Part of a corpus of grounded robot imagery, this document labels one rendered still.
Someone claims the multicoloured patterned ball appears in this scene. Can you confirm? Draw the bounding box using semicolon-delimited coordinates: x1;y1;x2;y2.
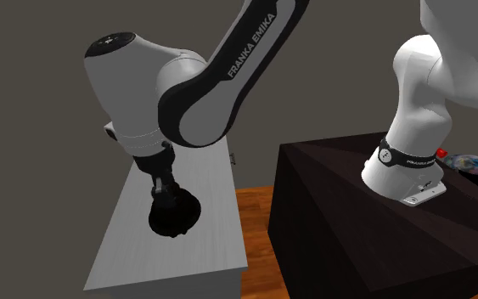
444;153;478;196

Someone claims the grey chest of drawers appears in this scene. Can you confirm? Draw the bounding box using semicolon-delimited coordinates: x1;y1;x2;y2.
82;135;250;299

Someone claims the dark robot stand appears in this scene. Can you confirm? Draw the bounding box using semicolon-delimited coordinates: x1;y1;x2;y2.
267;131;478;299

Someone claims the black bowl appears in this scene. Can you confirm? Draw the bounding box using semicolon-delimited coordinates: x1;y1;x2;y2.
148;187;203;239

